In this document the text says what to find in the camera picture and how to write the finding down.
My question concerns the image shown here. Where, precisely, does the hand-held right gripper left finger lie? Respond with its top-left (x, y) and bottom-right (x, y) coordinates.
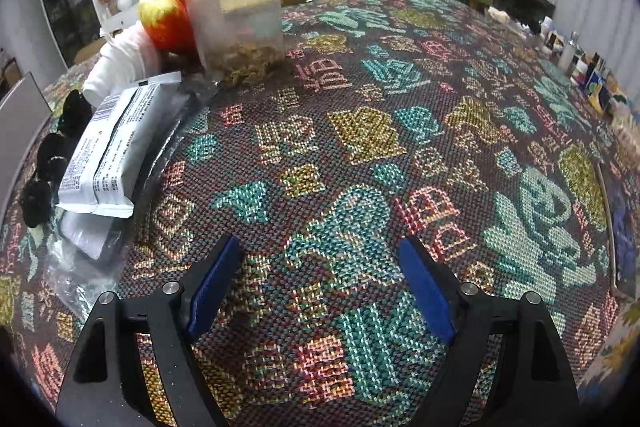
top-left (55, 234), bottom-right (244, 427)

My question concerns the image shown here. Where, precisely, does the clear container with black lid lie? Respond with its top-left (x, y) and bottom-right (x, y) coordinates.
top-left (178, 0), bottom-right (291, 88)

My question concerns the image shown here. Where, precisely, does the colourful patterned blanket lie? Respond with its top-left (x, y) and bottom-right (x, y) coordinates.
top-left (0, 0), bottom-right (640, 427)

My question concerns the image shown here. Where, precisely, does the yellow floral cloth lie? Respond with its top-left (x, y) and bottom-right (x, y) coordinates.
top-left (592, 292), bottom-right (640, 388)

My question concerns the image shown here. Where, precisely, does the clear plastic bag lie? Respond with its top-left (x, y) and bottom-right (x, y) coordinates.
top-left (42, 74), bottom-right (221, 308)

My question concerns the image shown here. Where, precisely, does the orange yellow snack bag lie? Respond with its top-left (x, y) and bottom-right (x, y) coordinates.
top-left (137, 0), bottom-right (198, 55)

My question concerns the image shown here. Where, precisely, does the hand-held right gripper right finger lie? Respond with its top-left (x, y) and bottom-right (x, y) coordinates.
top-left (398, 234), bottom-right (583, 427)

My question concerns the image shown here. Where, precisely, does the row of small bottles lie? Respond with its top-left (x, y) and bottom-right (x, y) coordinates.
top-left (540, 17), bottom-right (640, 128)

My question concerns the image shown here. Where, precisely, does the white plush toy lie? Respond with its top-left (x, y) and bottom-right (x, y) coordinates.
top-left (82, 24), bottom-right (166, 108)

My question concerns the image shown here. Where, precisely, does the small white figure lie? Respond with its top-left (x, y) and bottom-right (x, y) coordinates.
top-left (487, 6), bottom-right (523, 32)

